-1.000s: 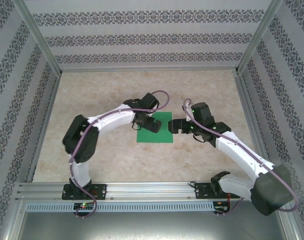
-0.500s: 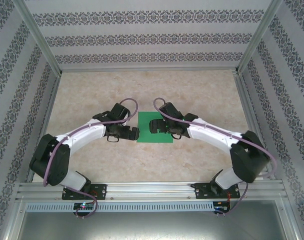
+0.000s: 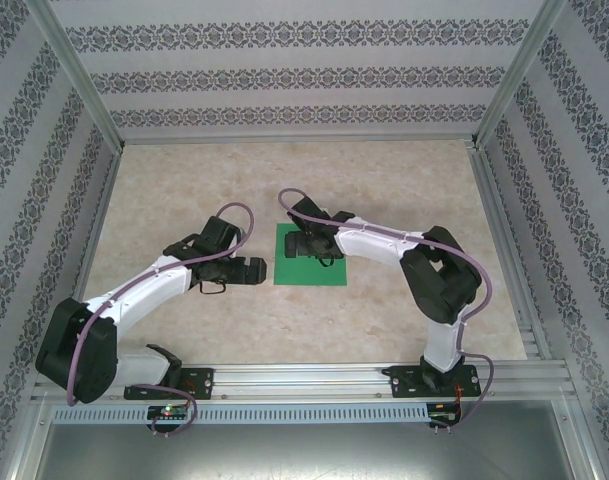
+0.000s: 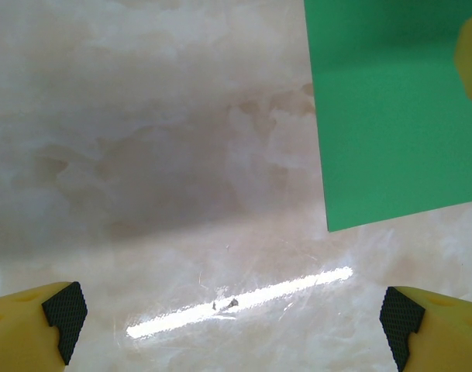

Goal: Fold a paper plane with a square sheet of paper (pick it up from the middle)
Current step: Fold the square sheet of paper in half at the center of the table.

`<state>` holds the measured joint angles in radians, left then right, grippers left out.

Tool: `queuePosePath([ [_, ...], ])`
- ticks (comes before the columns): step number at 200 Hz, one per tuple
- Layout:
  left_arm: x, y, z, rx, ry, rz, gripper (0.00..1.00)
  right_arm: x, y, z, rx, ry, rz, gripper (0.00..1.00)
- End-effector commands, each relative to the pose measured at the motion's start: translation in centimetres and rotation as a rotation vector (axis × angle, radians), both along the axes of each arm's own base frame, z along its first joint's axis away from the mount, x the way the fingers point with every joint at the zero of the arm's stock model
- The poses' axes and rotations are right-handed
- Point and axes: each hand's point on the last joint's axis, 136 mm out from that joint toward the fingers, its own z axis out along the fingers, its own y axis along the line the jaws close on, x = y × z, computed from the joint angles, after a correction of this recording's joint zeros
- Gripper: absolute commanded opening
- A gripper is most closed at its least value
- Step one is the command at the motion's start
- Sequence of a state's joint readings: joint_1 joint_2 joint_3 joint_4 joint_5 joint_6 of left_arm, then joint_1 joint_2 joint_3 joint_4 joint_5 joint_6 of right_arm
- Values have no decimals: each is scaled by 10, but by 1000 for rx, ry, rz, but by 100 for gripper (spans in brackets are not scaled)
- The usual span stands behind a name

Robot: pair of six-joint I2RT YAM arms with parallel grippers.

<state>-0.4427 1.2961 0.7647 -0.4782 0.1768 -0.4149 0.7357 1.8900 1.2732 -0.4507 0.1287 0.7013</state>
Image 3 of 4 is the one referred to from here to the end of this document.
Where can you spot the green paper sheet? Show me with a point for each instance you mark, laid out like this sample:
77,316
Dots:
309,275

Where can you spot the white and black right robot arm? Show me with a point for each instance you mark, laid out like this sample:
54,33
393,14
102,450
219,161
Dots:
374,245

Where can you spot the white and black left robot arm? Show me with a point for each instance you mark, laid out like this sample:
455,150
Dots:
149,280

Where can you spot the circuit board with green light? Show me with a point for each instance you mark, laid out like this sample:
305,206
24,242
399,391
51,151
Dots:
169,412

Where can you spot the small circuit board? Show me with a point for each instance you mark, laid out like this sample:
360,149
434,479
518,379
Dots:
444,415

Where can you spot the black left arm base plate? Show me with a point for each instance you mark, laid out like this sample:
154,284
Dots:
199,380

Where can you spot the aluminium mounting rail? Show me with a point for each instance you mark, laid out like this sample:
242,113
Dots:
304,380

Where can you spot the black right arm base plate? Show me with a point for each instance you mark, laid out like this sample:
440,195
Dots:
409,385

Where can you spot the aluminium frame post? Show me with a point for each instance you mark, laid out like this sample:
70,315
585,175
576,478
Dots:
512,75
88,85

